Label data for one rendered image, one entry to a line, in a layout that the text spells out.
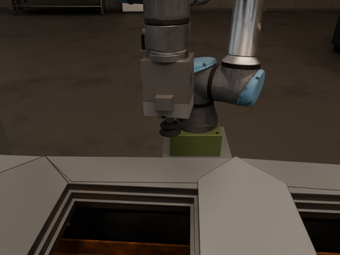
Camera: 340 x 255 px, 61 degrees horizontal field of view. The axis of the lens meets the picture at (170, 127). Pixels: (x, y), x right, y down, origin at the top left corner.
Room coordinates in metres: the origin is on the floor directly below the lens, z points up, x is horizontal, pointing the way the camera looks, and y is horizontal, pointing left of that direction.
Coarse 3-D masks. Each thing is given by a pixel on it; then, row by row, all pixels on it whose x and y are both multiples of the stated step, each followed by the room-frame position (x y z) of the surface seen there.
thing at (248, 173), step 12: (216, 168) 0.50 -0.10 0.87; (228, 168) 0.50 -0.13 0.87; (240, 168) 0.50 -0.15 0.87; (252, 168) 0.50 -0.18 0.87; (216, 180) 0.47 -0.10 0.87; (228, 180) 0.47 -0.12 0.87; (240, 180) 0.47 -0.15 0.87; (252, 180) 0.47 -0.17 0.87; (264, 180) 0.47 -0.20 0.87; (276, 180) 0.47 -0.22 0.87
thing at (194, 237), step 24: (72, 192) 0.45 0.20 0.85; (96, 192) 0.45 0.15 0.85; (120, 192) 0.45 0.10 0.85; (144, 192) 0.45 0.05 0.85; (168, 192) 0.44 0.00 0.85; (192, 192) 0.44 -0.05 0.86; (312, 192) 0.43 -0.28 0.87; (336, 192) 0.43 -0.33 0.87; (192, 216) 0.40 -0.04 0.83; (312, 216) 0.41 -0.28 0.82; (336, 216) 0.41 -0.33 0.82; (48, 240) 0.34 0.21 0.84; (192, 240) 0.34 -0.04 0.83
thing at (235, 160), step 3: (231, 159) 0.54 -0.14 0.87; (234, 159) 0.54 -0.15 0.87; (237, 159) 0.54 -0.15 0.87; (240, 159) 0.54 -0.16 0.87; (225, 162) 0.53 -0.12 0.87; (228, 162) 0.53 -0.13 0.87; (231, 162) 0.53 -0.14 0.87; (234, 162) 0.53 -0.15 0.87; (237, 162) 0.53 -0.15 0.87; (240, 162) 0.53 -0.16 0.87; (243, 162) 0.53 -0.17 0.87; (246, 162) 0.53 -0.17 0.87
